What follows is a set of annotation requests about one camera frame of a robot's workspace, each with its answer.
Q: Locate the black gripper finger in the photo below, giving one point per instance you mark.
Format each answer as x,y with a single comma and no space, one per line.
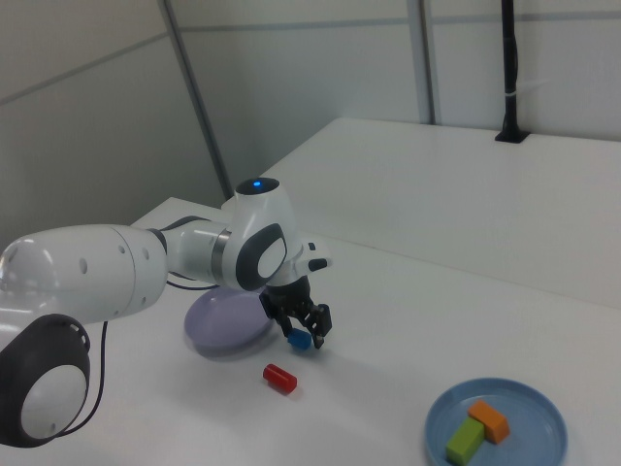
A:
284,324
321,325

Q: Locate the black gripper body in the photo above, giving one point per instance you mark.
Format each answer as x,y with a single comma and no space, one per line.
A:
288,293

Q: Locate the blue short cylinder block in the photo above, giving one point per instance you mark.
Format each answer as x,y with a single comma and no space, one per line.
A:
300,341

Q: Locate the red cylinder block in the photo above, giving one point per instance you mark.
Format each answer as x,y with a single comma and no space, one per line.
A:
280,378

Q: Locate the green rectangular block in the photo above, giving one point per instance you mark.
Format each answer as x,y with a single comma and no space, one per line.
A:
465,439

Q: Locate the orange rectangular block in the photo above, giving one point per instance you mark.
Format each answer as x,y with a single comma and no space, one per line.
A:
491,420

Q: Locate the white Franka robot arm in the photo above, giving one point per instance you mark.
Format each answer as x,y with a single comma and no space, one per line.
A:
73,276

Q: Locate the purple plate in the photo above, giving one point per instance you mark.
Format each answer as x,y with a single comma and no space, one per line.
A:
223,325

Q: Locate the blue plate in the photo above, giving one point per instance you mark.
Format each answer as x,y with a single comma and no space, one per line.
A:
538,408

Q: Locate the black pole with base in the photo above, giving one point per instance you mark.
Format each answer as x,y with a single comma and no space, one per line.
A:
509,58

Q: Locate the dark grey partition post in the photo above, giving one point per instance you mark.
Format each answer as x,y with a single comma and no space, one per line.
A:
194,87

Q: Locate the pale grey partition post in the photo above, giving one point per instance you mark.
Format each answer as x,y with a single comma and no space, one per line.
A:
429,58

